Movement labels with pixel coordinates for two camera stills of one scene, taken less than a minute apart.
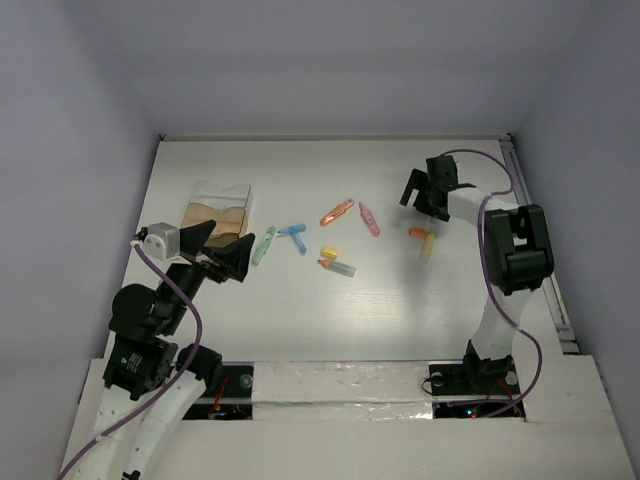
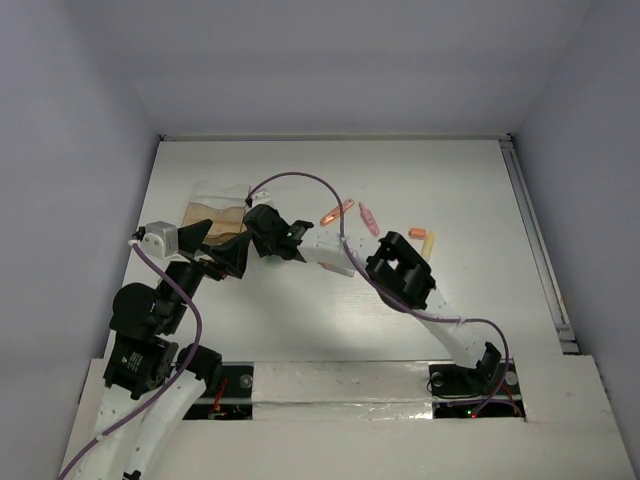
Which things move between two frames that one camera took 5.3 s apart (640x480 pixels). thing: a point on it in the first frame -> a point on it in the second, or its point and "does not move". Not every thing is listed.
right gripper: [418, 180] -> [263, 249]
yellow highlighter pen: [427, 248] does not move
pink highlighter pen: [370, 220] does not move
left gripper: [208, 260] does not move
